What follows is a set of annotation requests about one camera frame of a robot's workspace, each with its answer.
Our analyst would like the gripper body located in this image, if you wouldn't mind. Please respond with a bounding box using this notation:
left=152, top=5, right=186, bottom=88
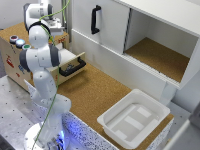
left=45, top=17, right=65, bottom=32

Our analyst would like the white plastic box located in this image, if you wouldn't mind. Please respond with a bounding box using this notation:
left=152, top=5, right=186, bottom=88
left=96, top=88, right=171, bottom=150

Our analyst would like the green button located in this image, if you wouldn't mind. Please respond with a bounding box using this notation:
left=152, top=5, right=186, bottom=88
left=21, top=43, right=32, bottom=52

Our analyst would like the wooden drawer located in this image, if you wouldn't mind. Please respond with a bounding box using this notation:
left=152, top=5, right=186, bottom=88
left=49, top=48, right=87, bottom=78

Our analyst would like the blue button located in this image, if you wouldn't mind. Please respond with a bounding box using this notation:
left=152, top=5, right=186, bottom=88
left=15, top=38, right=26, bottom=49

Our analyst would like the red button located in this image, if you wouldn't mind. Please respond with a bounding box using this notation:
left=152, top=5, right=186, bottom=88
left=9, top=34, right=19, bottom=44

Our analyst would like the white sliding door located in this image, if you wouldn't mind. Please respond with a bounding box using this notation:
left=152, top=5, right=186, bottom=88
left=71, top=0, right=131, bottom=55

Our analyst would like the white cabinet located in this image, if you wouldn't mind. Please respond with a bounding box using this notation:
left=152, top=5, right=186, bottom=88
left=70, top=0, right=200, bottom=108

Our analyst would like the black door handle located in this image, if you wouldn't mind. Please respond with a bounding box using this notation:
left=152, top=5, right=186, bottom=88
left=90, top=4, right=102, bottom=36

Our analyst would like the black drawer handle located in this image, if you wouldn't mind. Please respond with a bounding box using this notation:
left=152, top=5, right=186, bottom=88
left=58, top=56, right=87, bottom=78

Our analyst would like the green cable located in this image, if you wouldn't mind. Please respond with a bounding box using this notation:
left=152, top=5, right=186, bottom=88
left=32, top=0, right=72, bottom=150

